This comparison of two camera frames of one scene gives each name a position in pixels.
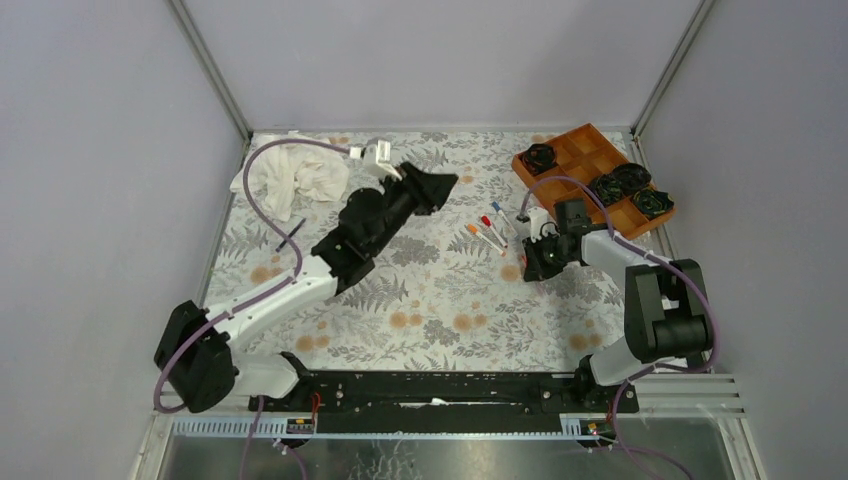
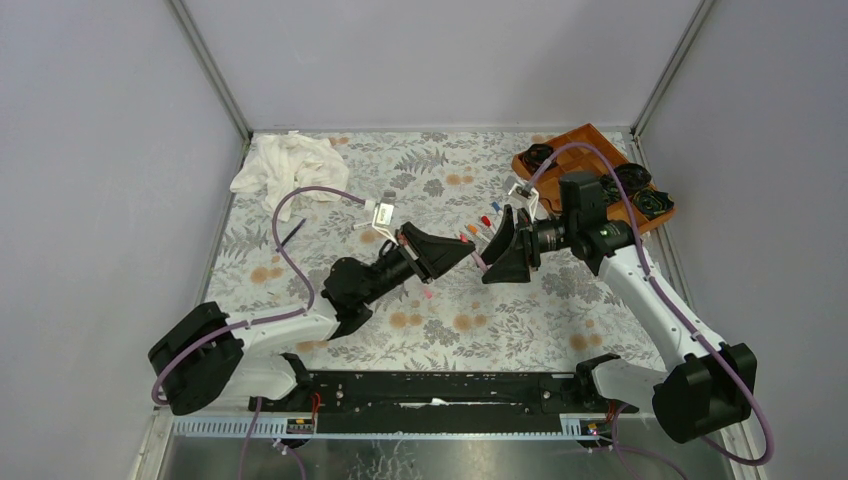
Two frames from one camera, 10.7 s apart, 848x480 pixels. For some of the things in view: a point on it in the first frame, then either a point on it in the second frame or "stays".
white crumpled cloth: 282,174 stays
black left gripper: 427,191 to 430,255
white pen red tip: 488,223 to 472,229
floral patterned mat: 448,294 stays
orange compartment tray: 584,164 stays
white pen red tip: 498,236 stays
